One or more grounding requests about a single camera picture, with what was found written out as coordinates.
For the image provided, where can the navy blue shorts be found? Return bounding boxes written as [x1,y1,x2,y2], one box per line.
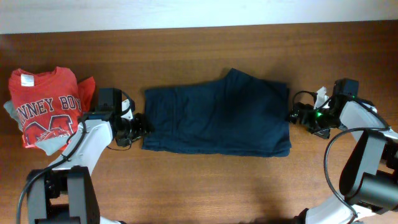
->
[142,68,292,157]

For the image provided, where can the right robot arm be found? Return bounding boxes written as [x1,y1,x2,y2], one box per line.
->
[289,78,397,224]

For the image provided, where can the grey folded t-shirt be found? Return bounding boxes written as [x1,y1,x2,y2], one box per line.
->
[3,101,72,156]

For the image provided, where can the red printed t-shirt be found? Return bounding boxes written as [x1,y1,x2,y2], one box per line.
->
[8,67,96,148]

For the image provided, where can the right black cable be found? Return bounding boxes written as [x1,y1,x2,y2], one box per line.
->
[291,90,391,224]

